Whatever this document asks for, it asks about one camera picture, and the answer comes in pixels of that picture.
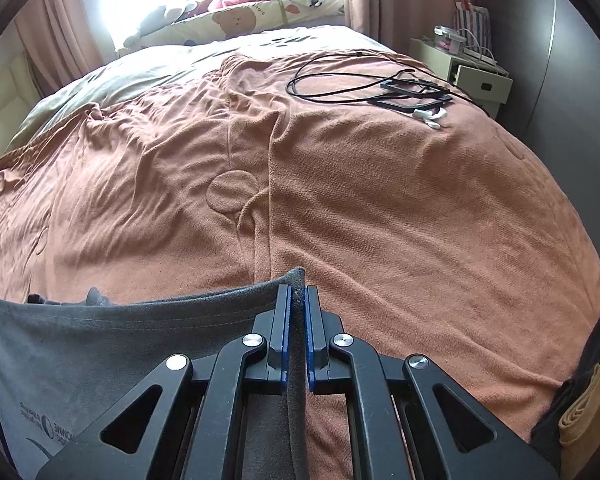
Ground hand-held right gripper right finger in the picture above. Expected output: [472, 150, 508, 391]
[304, 285, 563, 480]

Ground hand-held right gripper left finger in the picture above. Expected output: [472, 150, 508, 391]
[35, 284, 293, 480]

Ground grey t-shirt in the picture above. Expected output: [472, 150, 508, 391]
[0, 267, 311, 480]

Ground brown blanket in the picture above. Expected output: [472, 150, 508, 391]
[0, 47, 600, 441]

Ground tan folded garment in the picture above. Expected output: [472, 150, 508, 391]
[557, 347, 600, 480]

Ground white nightstand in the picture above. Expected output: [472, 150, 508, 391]
[410, 35, 513, 113]

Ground bear print cushion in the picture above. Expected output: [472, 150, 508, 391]
[122, 0, 346, 52]

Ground white power strip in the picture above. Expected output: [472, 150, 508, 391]
[462, 47, 506, 68]

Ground grey wardrobe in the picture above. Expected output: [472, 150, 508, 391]
[470, 0, 600, 261]

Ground striped paper bag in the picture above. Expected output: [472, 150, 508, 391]
[452, 0, 492, 56]

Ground black cable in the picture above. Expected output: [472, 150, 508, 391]
[286, 50, 481, 107]

